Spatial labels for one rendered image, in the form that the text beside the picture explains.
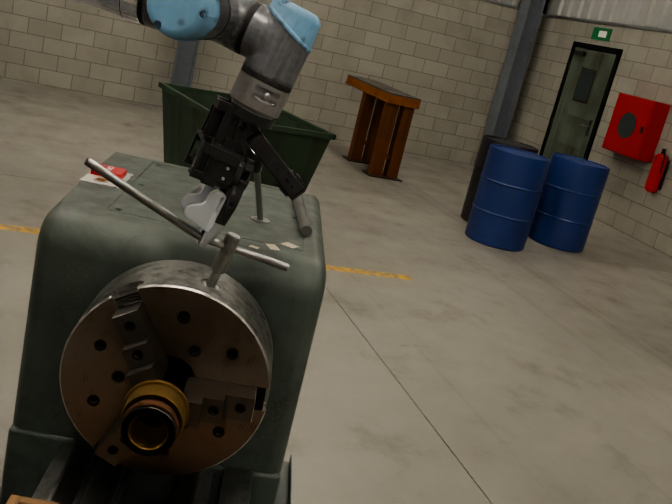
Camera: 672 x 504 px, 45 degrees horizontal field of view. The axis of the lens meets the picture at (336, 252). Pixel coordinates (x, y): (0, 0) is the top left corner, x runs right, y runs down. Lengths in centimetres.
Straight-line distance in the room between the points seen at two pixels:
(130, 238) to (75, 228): 9
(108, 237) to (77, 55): 984
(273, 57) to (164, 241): 41
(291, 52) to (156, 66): 1013
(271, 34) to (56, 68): 1012
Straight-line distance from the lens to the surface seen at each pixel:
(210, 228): 116
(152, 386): 115
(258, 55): 111
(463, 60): 1244
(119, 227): 137
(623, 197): 1057
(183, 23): 98
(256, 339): 120
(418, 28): 1209
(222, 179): 113
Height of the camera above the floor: 165
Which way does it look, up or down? 16 degrees down
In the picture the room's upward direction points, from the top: 14 degrees clockwise
